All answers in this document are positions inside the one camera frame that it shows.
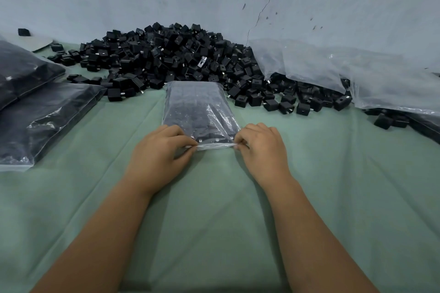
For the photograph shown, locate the person's right hand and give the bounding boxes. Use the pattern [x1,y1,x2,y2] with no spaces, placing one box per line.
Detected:
[234,122,295,190]

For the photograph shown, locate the person's left hand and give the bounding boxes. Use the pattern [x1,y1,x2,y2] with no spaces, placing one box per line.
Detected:
[124,125,199,198]

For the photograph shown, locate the clear bag of black chargers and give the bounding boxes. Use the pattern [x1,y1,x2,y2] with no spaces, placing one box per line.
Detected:
[162,81,241,152]

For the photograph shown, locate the person's left forearm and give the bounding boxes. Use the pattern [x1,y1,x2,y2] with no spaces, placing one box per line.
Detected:
[30,178,156,293]

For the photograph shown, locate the person's right forearm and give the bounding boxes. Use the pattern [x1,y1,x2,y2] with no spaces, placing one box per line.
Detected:
[262,175,379,293]

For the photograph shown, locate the green table cloth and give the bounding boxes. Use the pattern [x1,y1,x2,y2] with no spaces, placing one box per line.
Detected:
[0,41,440,293]

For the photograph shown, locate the pile of black charger plugs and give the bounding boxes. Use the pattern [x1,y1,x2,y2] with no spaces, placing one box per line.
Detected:
[47,22,410,130]

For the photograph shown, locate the heap of empty clear bags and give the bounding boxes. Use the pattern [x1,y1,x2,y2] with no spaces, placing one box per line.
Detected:
[247,38,440,119]

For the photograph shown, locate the large filled clear bag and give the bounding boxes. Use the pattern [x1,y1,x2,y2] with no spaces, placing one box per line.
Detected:
[0,82,108,172]
[0,39,66,112]

